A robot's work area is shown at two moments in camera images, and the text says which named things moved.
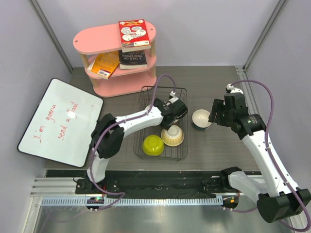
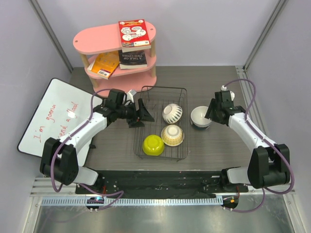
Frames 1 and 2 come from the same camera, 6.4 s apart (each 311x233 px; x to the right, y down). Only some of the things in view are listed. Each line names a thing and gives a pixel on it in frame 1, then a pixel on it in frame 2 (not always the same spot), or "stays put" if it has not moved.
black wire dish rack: [156, 141] stays put
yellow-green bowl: [153, 145] stays put
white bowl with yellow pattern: [173, 137] stays put
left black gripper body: [167, 126] → [128, 112]
